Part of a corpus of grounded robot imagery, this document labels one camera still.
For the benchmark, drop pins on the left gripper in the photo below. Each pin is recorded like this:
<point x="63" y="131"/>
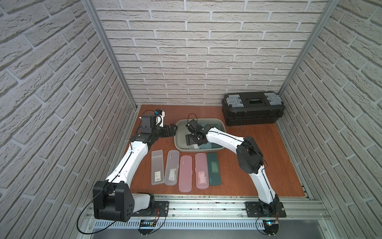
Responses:
<point x="169" y="130"/>

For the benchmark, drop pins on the aluminium mounting rail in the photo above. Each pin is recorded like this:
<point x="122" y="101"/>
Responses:
<point x="239" y="207"/>

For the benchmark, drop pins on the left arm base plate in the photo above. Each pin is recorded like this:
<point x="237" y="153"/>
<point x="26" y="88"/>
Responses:
<point x="157" y="208"/>

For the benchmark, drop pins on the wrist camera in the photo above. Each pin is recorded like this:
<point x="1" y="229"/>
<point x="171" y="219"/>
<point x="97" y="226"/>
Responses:
<point x="194" y="127"/>
<point x="160" y="114"/>

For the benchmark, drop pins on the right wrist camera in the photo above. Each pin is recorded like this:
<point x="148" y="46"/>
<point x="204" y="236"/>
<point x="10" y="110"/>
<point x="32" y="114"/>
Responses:
<point x="194" y="127"/>

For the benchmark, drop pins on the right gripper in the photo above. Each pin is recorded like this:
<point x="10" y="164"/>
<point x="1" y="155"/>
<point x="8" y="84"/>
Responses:
<point x="189" y="140"/>

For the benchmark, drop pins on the dark green pencil case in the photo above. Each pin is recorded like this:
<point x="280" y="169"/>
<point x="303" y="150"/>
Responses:
<point x="214" y="169"/>
<point x="214" y="145"/>

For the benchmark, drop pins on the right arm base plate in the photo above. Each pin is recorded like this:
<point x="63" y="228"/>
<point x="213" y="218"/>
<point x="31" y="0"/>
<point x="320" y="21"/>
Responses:
<point x="260" y="209"/>

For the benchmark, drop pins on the controller board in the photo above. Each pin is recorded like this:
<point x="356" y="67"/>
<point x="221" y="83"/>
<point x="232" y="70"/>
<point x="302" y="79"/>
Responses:
<point x="147" y="226"/>
<point x="271" y="227"/>

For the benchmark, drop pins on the pink pencil case with label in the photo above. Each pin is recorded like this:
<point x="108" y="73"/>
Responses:
<point x="201" y="169"/>

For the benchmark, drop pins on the right controller board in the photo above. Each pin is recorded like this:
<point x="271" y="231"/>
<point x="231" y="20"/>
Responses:
<point x="271" y="227"/>

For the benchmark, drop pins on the grey plastic storage tray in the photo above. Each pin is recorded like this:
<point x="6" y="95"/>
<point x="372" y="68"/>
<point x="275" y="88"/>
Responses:
<point x="182" y="131"/>

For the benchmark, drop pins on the black plastic toolbox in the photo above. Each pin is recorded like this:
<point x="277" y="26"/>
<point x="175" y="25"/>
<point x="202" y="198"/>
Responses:
<point x="252" y="108"/>

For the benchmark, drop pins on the clear rectangular pencil case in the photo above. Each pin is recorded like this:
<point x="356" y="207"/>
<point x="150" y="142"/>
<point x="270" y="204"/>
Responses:
<point x="157" y="167"/>

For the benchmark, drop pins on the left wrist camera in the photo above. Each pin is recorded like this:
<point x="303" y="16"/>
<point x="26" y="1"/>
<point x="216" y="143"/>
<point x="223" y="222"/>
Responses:
<point x="160" y="114"/>

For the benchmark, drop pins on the left controller board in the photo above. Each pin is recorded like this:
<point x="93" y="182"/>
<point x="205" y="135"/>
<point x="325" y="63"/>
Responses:
<point x="147" y="226"/>

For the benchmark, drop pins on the pink pencil case left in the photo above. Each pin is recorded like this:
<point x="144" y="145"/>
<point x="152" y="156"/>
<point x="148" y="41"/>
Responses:
<point x="185" y="174"/>

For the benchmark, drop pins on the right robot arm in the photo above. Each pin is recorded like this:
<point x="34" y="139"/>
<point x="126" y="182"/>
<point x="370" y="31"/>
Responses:
<point x="250" y="160"/>

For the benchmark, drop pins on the blue pencil case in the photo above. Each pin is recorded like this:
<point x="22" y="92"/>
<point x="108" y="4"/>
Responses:
<point x="206" y="146"/>

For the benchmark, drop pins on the clear pencil case with label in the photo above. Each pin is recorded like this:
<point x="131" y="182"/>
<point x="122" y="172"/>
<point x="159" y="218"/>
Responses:
<point x="194" y="147"/>

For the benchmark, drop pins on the clear rounded pencil case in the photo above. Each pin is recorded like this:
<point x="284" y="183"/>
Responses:
<point x="172" y="168"/>

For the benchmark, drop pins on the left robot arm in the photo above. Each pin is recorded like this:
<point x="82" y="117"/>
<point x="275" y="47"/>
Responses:
<point x="112" y="198"/>

